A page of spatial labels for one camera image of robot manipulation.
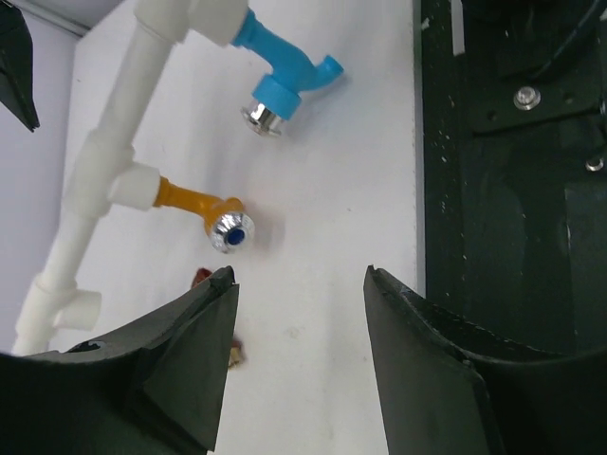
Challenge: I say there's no orange water faucet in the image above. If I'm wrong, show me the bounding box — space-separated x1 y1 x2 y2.
154 176 255 254

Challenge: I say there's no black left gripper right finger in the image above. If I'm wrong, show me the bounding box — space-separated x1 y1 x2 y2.
363 267 606 454

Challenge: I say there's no brown water faucet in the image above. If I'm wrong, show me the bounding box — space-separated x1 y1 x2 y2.
191 267 245 370

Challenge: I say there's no blue water faucet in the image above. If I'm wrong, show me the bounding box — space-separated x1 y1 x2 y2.
231 9 343 137

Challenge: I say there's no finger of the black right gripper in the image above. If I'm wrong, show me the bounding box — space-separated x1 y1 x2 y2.
1 7 40 132

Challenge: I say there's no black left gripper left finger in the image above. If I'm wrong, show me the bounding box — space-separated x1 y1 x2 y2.
1 267 239 454

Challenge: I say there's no white PVC pipe frame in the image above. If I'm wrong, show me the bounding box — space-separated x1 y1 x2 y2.
11 1 248 356

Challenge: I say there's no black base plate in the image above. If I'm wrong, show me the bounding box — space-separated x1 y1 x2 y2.
416 1 606 354

